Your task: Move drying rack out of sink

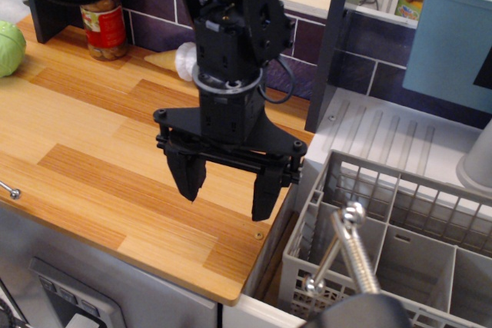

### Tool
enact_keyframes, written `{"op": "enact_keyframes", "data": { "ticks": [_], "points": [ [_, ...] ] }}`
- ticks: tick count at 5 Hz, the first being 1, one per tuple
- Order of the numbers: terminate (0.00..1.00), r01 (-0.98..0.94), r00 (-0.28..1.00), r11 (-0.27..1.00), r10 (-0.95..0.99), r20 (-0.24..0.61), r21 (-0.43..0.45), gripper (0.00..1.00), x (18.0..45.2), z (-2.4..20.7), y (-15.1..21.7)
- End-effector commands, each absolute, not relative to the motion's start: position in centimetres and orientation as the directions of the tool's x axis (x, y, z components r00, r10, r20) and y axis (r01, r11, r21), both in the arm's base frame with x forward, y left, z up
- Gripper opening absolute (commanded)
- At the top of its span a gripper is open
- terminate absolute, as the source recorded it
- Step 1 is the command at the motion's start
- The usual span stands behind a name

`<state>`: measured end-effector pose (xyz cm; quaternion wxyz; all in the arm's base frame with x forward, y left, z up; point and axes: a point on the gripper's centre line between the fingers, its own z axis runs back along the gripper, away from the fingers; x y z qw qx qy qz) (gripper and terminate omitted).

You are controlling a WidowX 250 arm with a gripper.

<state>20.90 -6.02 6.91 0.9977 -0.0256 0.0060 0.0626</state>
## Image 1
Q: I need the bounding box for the green plush toy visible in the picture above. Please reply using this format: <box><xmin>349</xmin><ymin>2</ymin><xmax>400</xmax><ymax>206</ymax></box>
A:
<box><xmin>1</xmin><ymin>21</ymin><xmax>26</xmax><ymax>78</ymax></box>

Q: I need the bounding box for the dark grey shelf post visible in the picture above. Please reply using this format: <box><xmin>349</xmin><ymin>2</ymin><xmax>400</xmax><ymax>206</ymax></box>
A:
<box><xmin>304</xmin><ymin>0</ymin><xmax>347</xmax><ymax>133</ymax></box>

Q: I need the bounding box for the red label glass jar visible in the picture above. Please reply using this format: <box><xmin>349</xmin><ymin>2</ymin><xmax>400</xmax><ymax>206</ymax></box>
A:
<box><xmin>80</xmin><ymin>0</ymin><xmax>128</xmax><ymax>61</ymax></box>

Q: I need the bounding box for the white sink drainboard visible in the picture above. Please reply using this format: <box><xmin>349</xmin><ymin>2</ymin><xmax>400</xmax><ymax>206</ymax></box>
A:
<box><xmin>296</xmin><ymin>88</ymin><xmax>481</xmax><ymax>208</ymax></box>

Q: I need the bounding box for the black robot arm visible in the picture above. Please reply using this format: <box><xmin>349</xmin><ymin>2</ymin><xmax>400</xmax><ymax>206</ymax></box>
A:
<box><xmin>153</xmin><ymin>0</ymin><xmax>307</xmax><ymax>221</ymax></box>

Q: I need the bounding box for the toy ice cream cone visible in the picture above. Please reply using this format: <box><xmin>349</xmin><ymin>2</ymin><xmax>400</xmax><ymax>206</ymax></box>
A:
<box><xmin>144</xmin><ymin>42</ymin><xmax>197</xmax><ymax>81</ymax></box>

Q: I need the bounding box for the silver metal knob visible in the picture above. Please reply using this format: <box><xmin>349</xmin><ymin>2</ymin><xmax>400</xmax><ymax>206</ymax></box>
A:
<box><xmin>0</xmin><ymin>181</ymin><xmax>22</xmax><ymax>200</ymax></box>

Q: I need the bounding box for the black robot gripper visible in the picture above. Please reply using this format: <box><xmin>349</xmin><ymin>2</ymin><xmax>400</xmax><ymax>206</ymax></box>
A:
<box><xmin>153</xmin><ymin>68</ymin><xmax>307</xmax><ymax>221</ymax></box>

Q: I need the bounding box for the grey plastic cup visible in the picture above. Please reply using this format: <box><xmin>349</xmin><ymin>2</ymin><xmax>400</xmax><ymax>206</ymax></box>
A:
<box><xmin>456</xmin><ymin>122</ymin><xmax>492</xmax><ymax>196</ymax></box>

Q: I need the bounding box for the grey control panel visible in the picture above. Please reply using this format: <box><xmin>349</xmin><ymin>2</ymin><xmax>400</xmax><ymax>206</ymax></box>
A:
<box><xmin>28</xmin><ymin>257</ymin><xmax>126</xmax><ymax>327</ymax></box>

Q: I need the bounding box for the light blue storage box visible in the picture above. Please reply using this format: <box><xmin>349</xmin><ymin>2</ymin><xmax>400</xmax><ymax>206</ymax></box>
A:
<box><xmin>403</xmin><ymin>0</ymin><xmax>491</xmax><ymax>113</ymax></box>

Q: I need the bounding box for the grey plastic drying rack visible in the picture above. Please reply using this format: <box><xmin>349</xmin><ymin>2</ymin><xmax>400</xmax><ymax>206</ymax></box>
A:
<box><xmin>278</xmin><ymin>151</ymin><xmax>491</xmax><ymax>327</ymax></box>

